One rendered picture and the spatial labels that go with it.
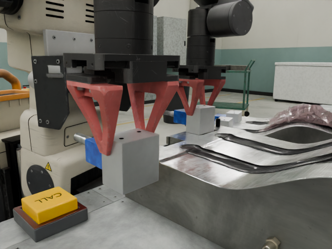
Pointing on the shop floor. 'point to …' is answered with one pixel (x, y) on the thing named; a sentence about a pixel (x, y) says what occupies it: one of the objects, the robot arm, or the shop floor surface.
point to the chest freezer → (303, 82)
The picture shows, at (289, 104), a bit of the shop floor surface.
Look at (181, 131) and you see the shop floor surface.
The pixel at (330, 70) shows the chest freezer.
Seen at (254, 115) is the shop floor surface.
